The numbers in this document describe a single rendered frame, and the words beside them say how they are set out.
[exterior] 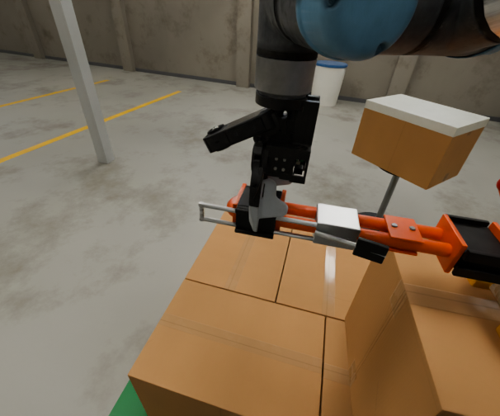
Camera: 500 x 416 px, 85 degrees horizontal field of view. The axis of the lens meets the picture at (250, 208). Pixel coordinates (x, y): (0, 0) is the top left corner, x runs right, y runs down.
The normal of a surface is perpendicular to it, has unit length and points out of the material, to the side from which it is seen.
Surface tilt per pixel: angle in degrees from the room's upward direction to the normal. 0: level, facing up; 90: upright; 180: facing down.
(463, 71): 90
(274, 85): 91
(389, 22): 90
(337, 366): 0
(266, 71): 91
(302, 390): 0
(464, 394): 1
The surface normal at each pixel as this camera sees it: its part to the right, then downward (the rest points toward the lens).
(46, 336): 0.04, -0.80
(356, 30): 0.24, 0.59
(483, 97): -0.36, 0.54
